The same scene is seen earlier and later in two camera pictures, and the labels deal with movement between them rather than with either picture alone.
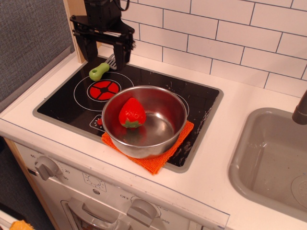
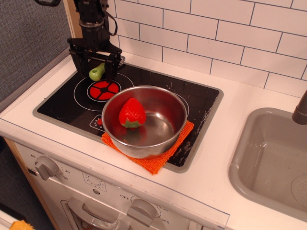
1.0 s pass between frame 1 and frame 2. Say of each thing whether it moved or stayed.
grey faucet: stayed
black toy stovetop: stayed
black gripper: moved
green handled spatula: stayed
